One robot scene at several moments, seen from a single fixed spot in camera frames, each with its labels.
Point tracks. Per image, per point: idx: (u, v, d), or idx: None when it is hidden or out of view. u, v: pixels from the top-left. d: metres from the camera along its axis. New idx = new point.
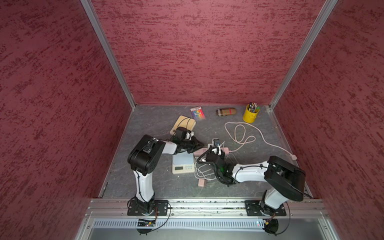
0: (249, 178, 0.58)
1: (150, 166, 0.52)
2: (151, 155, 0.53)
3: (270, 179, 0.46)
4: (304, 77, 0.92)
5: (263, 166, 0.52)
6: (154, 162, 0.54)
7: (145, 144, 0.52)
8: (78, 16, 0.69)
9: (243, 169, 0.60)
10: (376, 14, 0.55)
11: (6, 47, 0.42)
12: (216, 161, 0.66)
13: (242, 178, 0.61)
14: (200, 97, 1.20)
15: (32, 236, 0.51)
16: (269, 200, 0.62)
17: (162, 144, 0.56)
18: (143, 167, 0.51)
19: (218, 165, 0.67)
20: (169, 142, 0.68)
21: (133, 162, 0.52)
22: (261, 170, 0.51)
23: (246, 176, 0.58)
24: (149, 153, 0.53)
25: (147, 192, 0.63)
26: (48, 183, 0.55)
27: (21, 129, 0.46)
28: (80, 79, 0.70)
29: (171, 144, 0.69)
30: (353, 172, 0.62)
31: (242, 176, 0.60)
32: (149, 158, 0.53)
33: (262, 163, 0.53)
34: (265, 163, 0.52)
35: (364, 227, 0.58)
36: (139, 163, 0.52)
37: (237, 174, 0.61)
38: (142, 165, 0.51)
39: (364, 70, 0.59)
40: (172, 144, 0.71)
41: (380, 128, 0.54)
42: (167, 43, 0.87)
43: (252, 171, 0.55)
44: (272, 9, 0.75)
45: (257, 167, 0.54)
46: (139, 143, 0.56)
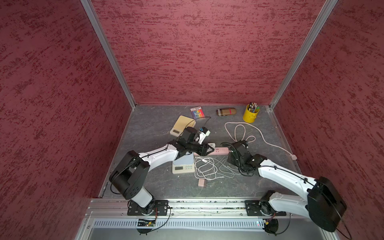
0: (278, 180, 0.53)
1: (130, 189, 0.44)
2: (132, 177, 0.45)
3: (314, 200, 0.41)
4: (304, 77, 0.92)
5: (308, 181, 0.47)
6: (136, 184, 0.46)
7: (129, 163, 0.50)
8: (78, 16, 0.69)
9: (277, 170, 0.54)
10: (376, 14, 0.55)
11: (6, 47, 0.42)
12: (239, 146, 0.67)
13: (268, 175, 0.56)
14: (200, 97, 1.20)
15: (32, 236, 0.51)
16: (277, 202, 0.61)
17: (146, 168, 0.46)
18: (122, 190, 0.44)
19: (241, 151, 0.67)
20: (164, 151, 0.59)
21: (114, 183, 0.46)
22: (304, 185, 0.46)
23: (277, 177, 0.53)
24: (132, 177, 0.45)
25: (141, 202, 0.60)
26: (48, 183, 0.55)
27: (21, 129, 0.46)
28: (80, 79, 0.70)
29: (166, 153, 0.58)
30: (352, 172, 0.63)
31: (272, 175, 0.55)
32: (131, 182, 0.44)
33: (308, 178, 0.47)
34: (311, 179, 0.47)
35: (364, 227, 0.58)
36: (120, 184, 0.45)
37: (266, 170, 0.56)
38: (122, 188, 0.45)
39: (364, 70, 0.59)
40: (170, 152, 0.60)
41: (380, 128, 0.54)
42: (167, 43, 0.87)
43: (290, 178, 0.50)
44: (272, 9, 0.75)
45: (300, 178, 0.48)
46: (123, 161, 0.48)
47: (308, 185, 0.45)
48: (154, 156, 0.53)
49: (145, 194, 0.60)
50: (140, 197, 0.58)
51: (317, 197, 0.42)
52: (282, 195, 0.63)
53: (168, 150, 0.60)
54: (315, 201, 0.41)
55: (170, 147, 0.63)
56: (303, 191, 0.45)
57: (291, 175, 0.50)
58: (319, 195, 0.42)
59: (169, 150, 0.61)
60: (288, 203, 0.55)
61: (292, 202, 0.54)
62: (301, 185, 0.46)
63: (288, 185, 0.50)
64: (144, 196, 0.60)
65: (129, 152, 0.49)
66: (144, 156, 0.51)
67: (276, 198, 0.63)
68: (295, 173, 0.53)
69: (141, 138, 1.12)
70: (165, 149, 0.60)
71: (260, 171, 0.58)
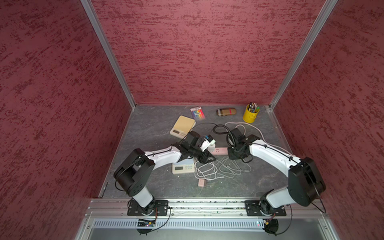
0: (266, 158, 0.56)
1: (134, 187, 0.45)
2: (136, 175, 0.46)
3: (294, 175, 0.44)
4: (304, 77, 0.92)
5: (292, 158, 0.49)
6: (140, 182, 0.46)
7: (135, 160, 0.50)
8: (78, 16, 0.69)
9: (266, 148, 0.57)
10: (376, 14, 0.55)
11: (6, 47, 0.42)
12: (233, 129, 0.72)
13: (258, 153, 0.59)
14: (200, 97, 1.20)
15: (32, 236, 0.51)
16: (271, 197, 0.63)
17: (151, 165, 0.47)
18: (126, 187, 0.45)
19: (235, 133, 0.72)
20: (168, 151, 0.60)
21: (119, 180, 0.47)
22: (288, 162, 0.48)
23: (266, 155, 0.55)
24: (137, 174, 0.46)
25: (141, 202, 0.60)
26: (48, 183, 0.55)
27: (21, 129, 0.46)
28: (80, 79, 0.70)
29: (170, 154, 0.59)
30: (353, 172, 0.62)
31: (261, 153, 0.57)
32: (135, 179, 0.45)
33: (293, 157, 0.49)
34: (297, 157, 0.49)
35: (364, 227, 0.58)
36: (125, 181, 0.46)
37: (257, 148, 0.59)
38: (126, 185, 0.45)
39: (364, 70, 0.59)
40: (173, 154, 0.61)
41: (380, 128, 0.54)
42: (167, 43, 0.87)
43: (277, 155, 0.52)
44: (272, 9, 0.75)
45: (285, 156, 0.51)
46: (129, 158, 0.49)
47: (292, 163, 0.48)
48: (158, 156, 0.54)
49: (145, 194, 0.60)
50: (141, 196, 0.58)
51: (298, 172, 0.44)
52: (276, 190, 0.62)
53: (172, 151, 0.61)
54: (294, 176, 0.44)
55: (174, 149, 0.64)
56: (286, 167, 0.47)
57: (277, 153, 0.53)
58: (300, 171, 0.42)
59: (173, 151, 0.62)
60: (279, 193, 0.57)
61: (282, 190, 0.55)
62: (285, 162, 0.48)
63: (274, 163, 0.53)
64: (144, 196, 0.60)
65: (136, 150, 0.50)
66: (149, 154, 0.52)
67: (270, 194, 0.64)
68: (282, 152, 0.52)
69: (141, 138, 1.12)
70: (169, 150, 0.61)
71: (250, 147, 0.61)
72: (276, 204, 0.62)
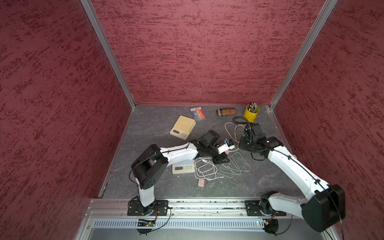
0: (286, 171, 0.50)
1: (148, 181, 0.47)
2: (150, 169, 0.47)
3: (319, 202, 0.39)
4: (304, 77, 0.92)
5: (319, 182, 0.44)
6: (153, 178, 0.48)
7: (150, 155, 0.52)
8: (78, 16, 0.69)
9: (290, 160, 0.50)
10: (375, 14, 0.55)
11: (6, 47, 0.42)
12: (254, 125, 0.64)
13: (278, 162, 0.53)
14: (200, 97, 1.20)
15: (32, 236, 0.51)
16: (275, 199, 0.62)
17: (165, 164, 0.47)
18: (140, 180, 0.47)
19: (256, 130, 0.64)
20: (184, 149, 0.59)
21: (135, 171, 0.49)
22: (313, 185, 0.43)
23: (287, 167, 0.50)
24: (151, 169, 0.47)
25: (144, 200, 0.61)
26: (48, 183, 0.55)
27: (21, 129, 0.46)
28: (80, 79, 0.70)
29: (186, 152, 0.58)
30: (353, 172, 0.62)
31: (282, 163, 0.51)
32: (149, 174, 0.47)
33: (321, 180, 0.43)
34: (325, 182, 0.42)
35: (364, 227, 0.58)
36: (139, 174, 0.48)
37: (277, 157, 0.52)
38: (141, 178, 0.47)
39: (364, 70, 0.59)
40: (190, 151, 0.60)
41: (380, 128, 0.54)
42: (167, 43, 0.87)
43: (300, 172, 0.47)
44: (272, 9, 0.75)
45: (312, 177, 0.45)
46: (145, 152, 0.50)
47: (318, 187, 0.43)
48: (173, 153, 0.54)
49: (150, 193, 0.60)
50: (147, 193, 0.58)
51: (323, 199, 0.40)
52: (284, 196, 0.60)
53: (188, 149, 0.60)
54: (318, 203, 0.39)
55: (191, 146, 0.63)
56: (310, 191, 0.43)
57: (302, 171, 0.47)
58: (325, 198, 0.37)
59: (189, 149, 0.61)
60: (286, 202, 0.56)
61: (290, 201, 0.54)
62: (309, 184, 0.44)
63: (294, 179, 0.48)
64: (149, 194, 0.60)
65: (152, 145, 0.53)
66: (164, 151, 0.52)
67: (275, 197, 0.63)
68: (308, 170, 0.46)
69: (141, 139, 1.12)
70: (186, 148, 0.60)
71: (269, 153, 0.55)
72: (277, 208, 0.62)
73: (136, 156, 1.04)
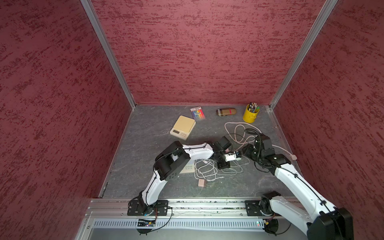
0: (292, 188, 0.51)
1: (170, 174, 0.52)
2: (174, 163, 0.52)
3: (323, 223, 0.39)
4: (304, 77, 0.92)
5: (325, 203, 0.43)
6: (175, 171, 0.53)
7: (174, 150, 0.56)
8: (78, 16, 0.69)
9: (296, 178, 0.51)
10: (376, 14, 0.55)
11: (6, 47, 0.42)
12: (264, 138, 0.64)
13: (283, 179, 0.54)
14: (201, 97, 1.20)
15: (32, 236, 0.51)
16: (278, 205, 0.61)
17: (187, 158, 0.52)
18: (164, 172, 0.52)
19: (265, 144, 0.63)
20: (202, 148, 0.64)
21: (158, 164, 0.55)
22: (318, 205, 0.43)
23: (292, 185, 0.50)
24: (174, 162, 0.52)
25: (151, 198, 0.63)
26: (48, 183, 0.55)
27: (20, 129, 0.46)
28: (80, 79, 0.70)
29: (203, 151, 0.63)
30: (353, 172, 0.62)
31: (288, 180, 0.52)
32: (173, 167, 0.52)
33: (327, 201, 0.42)
34: (332, 205, 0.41)
35: (364, 227, 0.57)
36: (162, 166, 0.53)
37: (283, 174, 0.53)
38: (164, 170, 0.53)
39: (364, 71, 0.59)
40: (206, 150, 0.65)
41: (380, 128, 0.54)
42: (167, 43, 0.87)
43: (306, 192, 0.47)
44: (272, 9, 0.75)
45: (317, 197, 0.45)
46: (169, 148, 0.55)
47: (323, 208, 0.42)
48: (192, 151, 0.58)
49: (158, 191, 0.62)
50: (155, 191, 0.61)
51: (327, 221, 0.39)
52: (287, 201, 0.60)
53: (205, 148, 0.65)
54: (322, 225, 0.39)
55: (208, 146, 0.67)
56: (314, 211, 0.42)
57: (308, 190, 0.47)
58: (331, 220, 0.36)
59: (206, 148, 0.65)
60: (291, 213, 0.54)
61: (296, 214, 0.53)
62: (315, 204, 0.43)
63: (299, 197, 0.48)
64: (156, 192, 0.62)
65: (176, 142, 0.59)
66: (185, 148, 0.57)
67: (278, 201, 0.62)
68: (314, 190, 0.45)
69: (141, 138, 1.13)
70: (203, 147, 0.65)
71: (276, 170, 0.56)
72: (280, 212, 0.60)
73: (136, 156, 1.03)
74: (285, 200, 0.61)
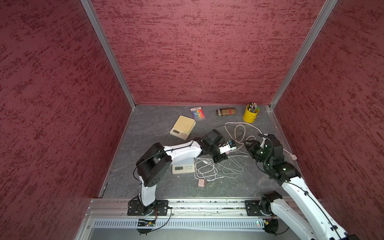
0: (299, 204, 0.49)
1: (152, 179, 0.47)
2: (155, 167, 0.48)
3: None
4: (304, 77, 0.92)
5: (336, 228, 0.41)
6: (158, 176, 0.49)
7: (154, 153, 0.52)
8: (78, 16, 0.69)
9: (306, 196, 0.48)
10: (376, 14, 0.55)
11: (6, 47, 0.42)
12: (277, 147, 0.57)
13: (291, 194, 0.51)
14: (201, 97, 1.20)
15: (32, 236, 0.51)
16: (281, 211, 0.60)
17: (169, 161, 0.48)
18: (145, 177, 0.48)
19: (276, 152, 0.58)
20: (188, 147, 0.59)
21: (140, 169, 0.50)
22: (329, 230, 0.41)
23: (301, 202, 0.48)
24: (156, 166, 0.48)
25: (147, 198, 0.61)
26: (48, 183, 0.55)
27: (20, 129, 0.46)
28: (80, 79, 0.70)
29: (189, 150, 0.58)
30: (353, 172, 0.62)
31: (296, 197, 0.49)
32: (154, 171, 0.48)
33: (338, 226, 0.42)
34: (343, 230, 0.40)
35: (364, 227, 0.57)
36: (144, 172, 0.49)
37: (293, 189, 0.50)
38: (145, 175, 0.49)
39: (364, 71, 0.59)
40: (192, 150, 0.59)
41: (380, 128, 0.54)
42: (167, 43, 0.87)
43: (316, 213, 0.45)
44: (272, 9, 0.75)
45: (328, 221, 0.43)
46: (149, 150, 0.51)
47: (333, 234, 0.41)
48: (176, 152, 0.54)
49: (153, 191, 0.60)
50: (150, 192, 0.59)
51: None
52: (289, 206, 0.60)
53: (191, 147, 0.60)
54: None
55: (195, 144, 0.63)
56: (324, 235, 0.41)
57: (318, 212, 0.45)
58: None
59: (193, 147, 0.61)
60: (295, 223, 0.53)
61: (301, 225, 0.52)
62: (325, 228, 0.42)
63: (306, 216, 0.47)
64: (152, 192, 0.61)
65: (156, 144, 0.52)
66: (168, 150, 0.52)
67: (281, 207, 0.61)
68: (326, 213, 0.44)
69: (141, 138, 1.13)
70: (189, 146, 0.60)
71: (285, 183, 0.52)
72: (280, 215, 0.60)
73: (136, 156, 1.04)
74: (288, 206, 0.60)
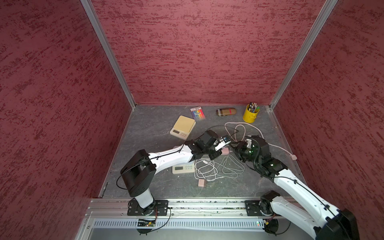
0: (293, 195, 0.51)
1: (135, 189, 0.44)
2: (139, 177, 0.44)
3: (331, 230, 0.39)
4: (304, 77, 0.92)
5: (328, 207, 0.44)
6: (143, 185, 0.46)
7: (139, 161, 0.51)
8: (78, 16, 0.69)
9: (296, 185, 0.51)
10: (376, 14, 0.55)
11: (6, 47, 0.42)
12: (263, 145, 0.60)
13: (284, 186, 0.53)
14: (200, 97, 1.20)
15: (32, 236, 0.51)
16: (280, 207, 0.60)
17: (152, 171, 0.44)
18: (129, 187, 0.45)
19: (263, 151, 0.60)
20: (177, 153, 0.55)
21: (124, 178, 0.47)
22: (323, 211, 0.43)
23: (294, 192, 0.50)
24: (140, 175, 0.44)
25: (140, 202, 0.60)
26: (48, 183, 0.55)
27: (20, 129, 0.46)
28: (80, 79, 0.70)
29: (178, 156, 0.55)
30: (353, 172, 0.62)
31: (288, 187, 0.52)
32: (137, 181, 0.44)
33: (330, 205, 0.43)
34: (335, 207, 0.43)
35: (364, 227, 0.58)
36: (128, 180, 0.46)
37: (283, 181, 0.53)
38: (129, 185, 0.45)
39: (364, 71, 0.59)
40: (181, 156, 0.55)
41: (379, 128, 0.54)
42: (167, 43, 0.87)
43: (308, 197, 0.47)
44: (272, 9, 0.75)
45: (320, 202, 0.45)
46: (133, 158, 0.47)
47: (327, 213, 0.43)
48: (163, 159, 0.50)
49: (146, 195, 0.59)
50: (141, 197, 0.57)
51: (335, 227, 0.39)
52: (287, 201, 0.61)
53: (181, 153, 0.56)
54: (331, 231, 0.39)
55: (185, 149, 0.59)
56: (321, 217, 0.42)
57: (310, 196, 0.47)
58: (338, 225, 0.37)
59: (183, 152, 0.57)
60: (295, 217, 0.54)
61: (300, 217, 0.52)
62: (319, 210, 0.43)
63: (302, 203, 0.48)
64: (145, 197, 0.59)
65: (140, 151, 0.48)
66: (153, 158, 0.49)
67: (280, 204, 0.61)
68: (317, 196, 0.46)
69: (141, 138, 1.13)
70: (178, 151, 0.56)
71: (275, 178, 0.55)
72: (281, 213, 0.61)
73: None
74: (286, 201, 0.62)
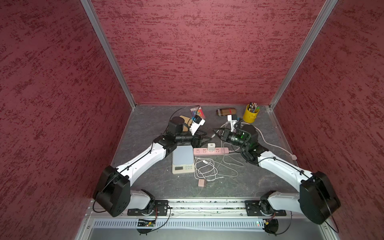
0: (277, 172, 0.53)
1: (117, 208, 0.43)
2: (114, 196, 0.41)
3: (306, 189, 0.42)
4: (304, 77, 0.92)
5: (302, 172, 0.48)
6: (122, 202, 0.44)
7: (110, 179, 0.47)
8: (78, 16, 0.69)
9: (276, 161, 0.55)
10: (376, 14, 0.55)
11: (6, 47, 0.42)
12: (254, 135, 0.61)
13: (268, 166, 0.57)
14: (200, 97, 1.20)
15: (32, 236, 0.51)
16: (275, 199, 0.62)
17: (127, 185, 0.42)
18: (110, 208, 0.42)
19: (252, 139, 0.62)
20: (148, 153, 0.53)
21: (100, 201, 0.43)
22: (299, 176, 0.47)
23: (276, 168, 0.53)
24: (115, 195, 0.41)
25: (140, 205, 0.61)
26: (48, 183, 0.55)
27: (20, 129, 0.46)
28: (80, 79, 0.70)
29: (151, 156, 0.53)
30: (353, 172, 0.62)
31: (272, 166, 0.55)
32: (114, 201, 0.41)
33: (304, 171, 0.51)
34: (308, 173, 0.47)
35: (364, 227, 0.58)
36: (106, 202, 0.43)
37: (266, 161, 0.57)
38: (109, 206, 0.42)
39: (364, 71, 0.59)
40: (152, 154, 0.54)
41: (380, 128, 0.54)
42: (166, 43, 0.87)
43: (287, 168, 0.51)
44: (272, 9, 0.75)
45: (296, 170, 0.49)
46: (101, 178, 0.43)
47: (302, 177, 0.46)
48: (135, 167, 0.47)
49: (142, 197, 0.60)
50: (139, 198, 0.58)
51: (310, 187, 0.42)
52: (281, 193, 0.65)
53: (152, 153, 0.54)
54: (306, 191, 0.42)
55: (156, 146, 0.57)
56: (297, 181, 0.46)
57: (288, 167, 0.51)
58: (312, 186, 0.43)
59: (154, 151, 0.55)
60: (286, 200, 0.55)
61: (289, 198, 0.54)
62: (295, 175, 0.47)
63: (284, 176, 0.51)
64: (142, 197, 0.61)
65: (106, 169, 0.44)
66: (123, 170, 0.46)
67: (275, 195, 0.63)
68: (293, 166, 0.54)
69: (141, 138, 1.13)
70: (150, 152, 0.54)
71: (259, 161, 0.60)
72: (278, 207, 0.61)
73: None
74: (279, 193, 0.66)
